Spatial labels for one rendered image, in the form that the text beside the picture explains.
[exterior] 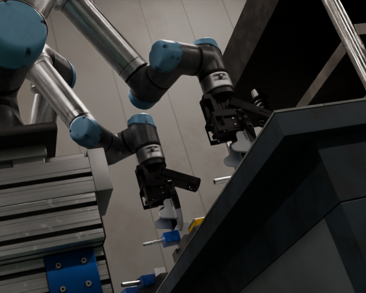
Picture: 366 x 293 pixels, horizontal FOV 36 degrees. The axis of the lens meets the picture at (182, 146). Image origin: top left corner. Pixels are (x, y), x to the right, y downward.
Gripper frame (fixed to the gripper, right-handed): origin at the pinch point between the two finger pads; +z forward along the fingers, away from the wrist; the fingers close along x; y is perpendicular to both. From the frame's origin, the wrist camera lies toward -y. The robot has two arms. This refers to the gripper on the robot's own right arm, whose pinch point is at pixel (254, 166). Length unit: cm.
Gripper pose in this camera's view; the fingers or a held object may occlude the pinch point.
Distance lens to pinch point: 129.4
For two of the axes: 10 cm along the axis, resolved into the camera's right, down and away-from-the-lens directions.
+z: 2.7, 8.7, -4.2
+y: -9.4, 1.4, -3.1
